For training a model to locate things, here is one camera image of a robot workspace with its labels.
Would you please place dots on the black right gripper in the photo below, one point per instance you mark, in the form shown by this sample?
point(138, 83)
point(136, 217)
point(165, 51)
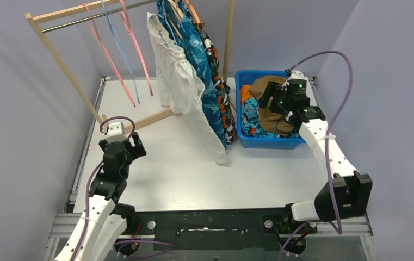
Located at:
point(275, 89)

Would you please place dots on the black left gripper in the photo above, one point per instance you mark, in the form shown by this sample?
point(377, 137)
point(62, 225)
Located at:
point(121, 147)

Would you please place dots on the light blue shark print shorts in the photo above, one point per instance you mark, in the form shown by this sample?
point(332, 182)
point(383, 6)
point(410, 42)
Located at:
point(259, 123)

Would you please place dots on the white shorts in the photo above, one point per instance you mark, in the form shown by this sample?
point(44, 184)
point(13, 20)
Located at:
point(181, 89)

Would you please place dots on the light blue hanger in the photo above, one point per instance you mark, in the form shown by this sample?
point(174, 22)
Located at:
point(120, 48)
point(167, 22)

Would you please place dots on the thick pink hanger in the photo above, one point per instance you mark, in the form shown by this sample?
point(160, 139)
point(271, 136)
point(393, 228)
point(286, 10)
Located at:
point(134, 40)

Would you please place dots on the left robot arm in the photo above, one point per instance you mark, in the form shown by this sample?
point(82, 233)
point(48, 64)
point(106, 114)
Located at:
point(104, 219)

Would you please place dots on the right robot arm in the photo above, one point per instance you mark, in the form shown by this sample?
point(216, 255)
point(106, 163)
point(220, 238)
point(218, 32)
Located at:
point(346, 193)

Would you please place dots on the orange camouflage shorts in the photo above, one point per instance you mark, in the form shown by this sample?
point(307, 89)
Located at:
point(221, 88)

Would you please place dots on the dark blue leaf print shorts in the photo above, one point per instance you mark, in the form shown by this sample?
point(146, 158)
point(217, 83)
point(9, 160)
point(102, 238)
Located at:
point(195, 53)

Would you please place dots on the orange hanger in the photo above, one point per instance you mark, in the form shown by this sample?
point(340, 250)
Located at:
point(193, 12)

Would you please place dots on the wooden clothes rack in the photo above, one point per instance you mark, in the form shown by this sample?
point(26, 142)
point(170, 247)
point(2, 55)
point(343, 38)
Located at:
point(35, 21)

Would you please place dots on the blue plastic bin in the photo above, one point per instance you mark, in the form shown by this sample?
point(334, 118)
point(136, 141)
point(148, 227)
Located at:
point(247, 77)

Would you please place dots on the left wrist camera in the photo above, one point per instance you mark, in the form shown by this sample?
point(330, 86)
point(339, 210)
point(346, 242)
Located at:
point(115, 132)

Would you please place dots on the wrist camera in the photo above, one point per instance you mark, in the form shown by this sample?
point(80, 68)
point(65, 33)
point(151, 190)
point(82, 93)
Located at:
point(295, 74)
point(115, 132)

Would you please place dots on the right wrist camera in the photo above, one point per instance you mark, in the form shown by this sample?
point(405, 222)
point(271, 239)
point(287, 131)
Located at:
point(295, 74)

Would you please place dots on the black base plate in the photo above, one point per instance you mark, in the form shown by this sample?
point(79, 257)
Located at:
point(231, 229)

